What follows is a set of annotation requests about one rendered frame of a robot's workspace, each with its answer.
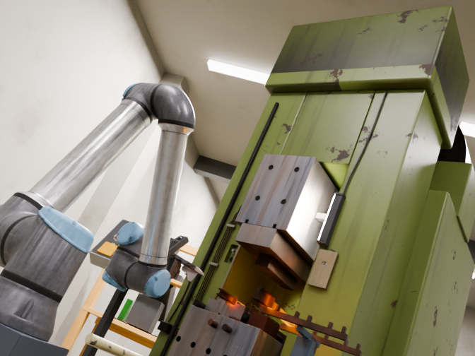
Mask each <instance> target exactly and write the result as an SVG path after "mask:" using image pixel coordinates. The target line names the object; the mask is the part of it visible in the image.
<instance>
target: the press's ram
mask: <svg viewBox="0 0 475 356"><path fill-rule="evenodd" d="M334 192H338V190H337V189H336V187H335V186H334V184H333V183H332V181H331V179H330V178H329V177H328V175H327V173H326V172H325V171H324V169H323V168H322V166H321V165H320V163H319V162H318V160H317V158H314V157H304V156H293V155H272V154H264V157H263V159H262V161H261V164H260V166H259V168H258V170H257V173H256V175H255V176H254V179H253V181H252V184H251V186H250V188H249V191H248V192H247V195H246V197H245V200H244V201H243V204H242V206H241V208H240V211H239V213H238V215H237V217H236V219H235V222H236V223H237V224H238V225H239V226H240V227H241V225H242V224H243V223H247V224H251V225H258V226H262V227H270V228H274V229H277V230H278V231H279V232H280V233H281V234H282V235H283V236H284V237H285V238H286V239H287V240H288V241H289V242H290V243H291V244H292V245H293V246H294V248H295V249H296V250H297V251H298V252H299V253H300V254H301V255H302V256H303V257H304V258H305V260H306V261H307V262H308V263H309V264H310V265H311V266H312V265H313V263H314V260H315V257H316V255H317V251H318V249H319V244H318V243H317V240H318V239H319V236H320V233H321V231H322V228H323V225H324V221H325V220H326V217H327V213H328V212H329V208H330V206H331V204H332V200H333V198H334V196H335V195H334ZM338 193H339V192H338Z"/></svg>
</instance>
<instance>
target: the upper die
mask: <svg viewBox="0 0 475 356"><path fill-rule="evenodd" d="M235 241H236V242H237V243H238V244H239V245H241V246H242V247H243V248H244V249H245V250H246V251H247V252H249V253H250V254H251V255H252V256H253V257H254V258H255V259H257V257H258V255H259V253H262V254H268V255H271V256H273V257H274V258H275V259H276V260H277V261H278V262H279V263H280V264H281V265H282V266H283V267H284V268H285V269H286V270H287V271H288V272H290V273H291V274H292V275H293V276H294V277H295V278H296V279H297V280H298V282H302V283H306V282H307V279H308V276H309V274H310V271H311V268H312V266H311V265H310V264H309V263H308V262H307V261H306V260H305V258H304V257H303V256H302V255H301V254H300V253H299V252H298V251H297V250H296V249H295V248H294V246H293V245H292V244H291V243H290V242H289V241H288V240H287V239H286V238H285V237H284V236H283V235H282V234H281V233H280V232H279V231H278V230H277V229H274V228H270V227H262V226H258V225H251V224H247V223H243V224H242V225H241V228H240V230H239V232H238V234H237V237H236V238H235Z"/></svg>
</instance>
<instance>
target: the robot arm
mask: <svg viewBox="0 0 475 356"><path fill-rule="evenodd" d="M122 96H123V98H122V101H121V103H120V105H119V106H118V107H117V108H116V109H114V110H113V111H112V112H111V113H110V114H109V115H108V116H107V117H106V118H105V119H104V120H103V121H102V122H100V123H99V124H98V125H97V126H96V127H95V128H94V129H93V130H92V131H91V132H90V133H89V134H88V135H87V136H86V137H85V138H84V139H83V140H82V141H81V142H80V143H79V144H78V145H77V146H76V147H74V148H73V149H72V150H71V151H70V152H69V153H68V154H67V155H66V156H65V157H64V158H63V159H62V160H60V161H59V162H58V163H57V164H56V165H55V166H54V167H53V168H52V169H51V170H50V171H49V172H48V173H47V174H46V175H45V176H44V177H43V178H41V180H40V181H39V182H38V183H37V184H36V185H34V186H33V187H32V188H31V189H30V190H29V191H17V192H16V193H15V194H14V195H12V197H10V198H9V199H8V200H7V201H6V202H5V203H4V204H0V267H2V268H4V269H3V270H2V272H1V274H0V324H3V325H5V326H8V327H10V328H12V329H15V330H17V331H20V332H21V333H24V334H27V335H29V336H32V337H34V338H37V339H40V340H43V341H47V342H49V340H50V338H51V337H52V334H53V332H54V325H55V320H56V315H57V308H58V306H59V304H60V302H61V300H62V299H63V297H64V295H65V294H66V291H67V290H68V288H69V286H70V284H71V283H72V281H73V279H74V277H75V276H76V274H77V272H78V270H79V268H80V267H81V265H82V263H83V261H84V259H85V258H86V256H87V254H88V253H89V252H90V248H91V246H92V244H93V241H94V239H95V238H94V235H93V233H92V232H91V231H90V230H88V229H87V228H86V227H84V226H82V225H81V224H80V223H78V222H76V221H75V220H73V219H71V218H70V217H68V216H67V215H64V213H65V212H66V211H67V210H68V209H69V208H70V207H71V206H72V205H73V204H74V203H75V202H76V201H77V200H78V198H79V197H80V196H81V195H82V194H83V193H84V192H85V191H86V190H87V189H88V188H89V187H90V186H91V185H92V184H93V183H94V182H95V180H96V179H97V178H98V177H99V176H100V175H101V174H102V173H103V172H104V171H105V170H106V169H107V168H108V167H109V166H110V165H111V164H112V163H113V162H114V161H115V160H116V159H117V158H118V157H119V156H120V155H121V154H122V153H123V152H124V151H125V150H126V149H127V147H128V146H129V145H130V144H131V143H132V142H133V141H134V140H135V139H136V138H137V137H138V136H139V135H140V134H141V133H142V132H143V130H144V129H146V128H148V127H149V126H150V125H151V124H152V123H153V122H154V121H155V120H156V119H158V125H159V127H160V129H161V133H160V141H159V146H158V154H157V158H156V166H155V170H154V175H153V183H152V187H151V195H150V200H149V204H148V212H147V216H146V224H145V227H144V226H143V225H140V224H138V223H137V222H128V223H127V224H126V225H124V226H123V227H122V228H121V229H120V230H119V232H118V233H117V242H118V243H119V245H118V247H117V248H116V250H115V252H114V254H113V256H112V258H111V259H110V262H109V263H108V265H107V267H106V269H105V270H104V273H103V275H102V280H103V281H105V282H106V283H108V284H109V285H111V286H113V287H115V288H117V289H118V290H121V291H122V292H124V291H125V290H126V289H129V290H134V291H136V292H140V293H141V294H144V295H145V296H147V297H154V298H157V297H161V296H162V295H164V294H165V293H166V291H167V290H168V288H169V287H170V282H171V279H175V280H177V277H178V275H179V274H180V272H181V270H180V269H181V267H182V266H181V264H182V265H183V267H182V271H183V272H185V273H186V274H187V280H188V281H192V280H193V279H194V277H195V276H196V275H197V274H200V275H202V276H204V273H203V272H202V270H201V269H199V268H198V267H196V266H195V265H194V264H192V263H190V262H188V261H187V260H185V259H183V258H182V257H181V256H178V255H177V254H175V252H176V251H177V250H179V249H180V248H182V247H183V246H184V245H186V244H187V243H188V242H189V239H188V237H185V236H182V235H179V236H178V237H176V238H175V239H173V240H172V241H171V242H170V238H171V234H172V226H173V221H174V217H175V209H176V204H177V197H178V192H179V187H180V180H181V175H182V167H183V162H184V155H185V151H186V146H187V138H188V135H189V134H190V133H191V132H193V131H194V125H195V116H194V110H193V107H192V104H191V102H190V101H189V98H188V97H187V96H186V95H185V93H184V92H183V91H182V90H181V89H179V88H178V87H177V86H175V85H172V84H168V83H164V84H159V83H135V84H132V85H130V86H129V87H128V88H127V89H126V90H125V91H124V93H123V95H122Z"/></svg>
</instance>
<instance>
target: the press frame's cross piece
mask: <svg viewBox="0 0 475 356"><path fill-rule="evenodd" d="M374 95H375V90H350V91H324V92H308V94H307V96H306V98H305V101H304V103H303V106H302V108H301V110H300V112H299V115H298V117H297V119H296V121H295V124H294V126H293V129H292V131H291V134H290V136H289V137H288V140H287V142H286V145H285V147H284V149H283V152H282V155H293V156H304V157H314V158H317V160H318V162H319V163H320V165H321V166H322V168H323V169H324V171H325V172H326V173H327V175H328V177H329V178H330V179H331V181H332V183H333V184H334V186H335V187H336V189H337V190H338V192H339V191H340V188H341V185H342V183H343V180H344V177H345V175H346V171H347V169H348V166H349V163H350V161H351V158H352V155H353V152H354V150H355V147H356V144H357V142H358V139H359V136H360V133H361V131H362V128H363V125H364V123H365V119H366V117H367V115H368V111H369V109H370V106H371V103H372V101H373V98H374Z"/></svg>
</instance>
